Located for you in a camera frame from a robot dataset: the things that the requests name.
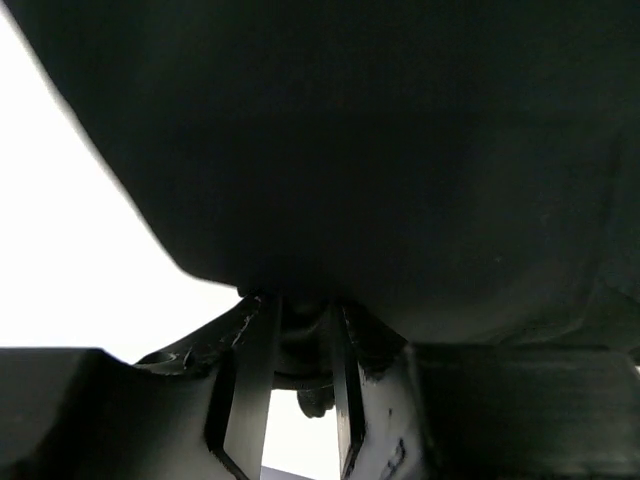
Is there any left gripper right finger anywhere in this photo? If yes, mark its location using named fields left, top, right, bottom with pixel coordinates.
left=329, top=305, right=639, bottom=479

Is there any black long sleeve shirt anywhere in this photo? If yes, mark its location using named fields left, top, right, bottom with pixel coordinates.
left=4, top=0, right=640, bottom=421

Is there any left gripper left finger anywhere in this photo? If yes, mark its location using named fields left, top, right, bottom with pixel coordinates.
left=1, top=296, right=281, bottom=479

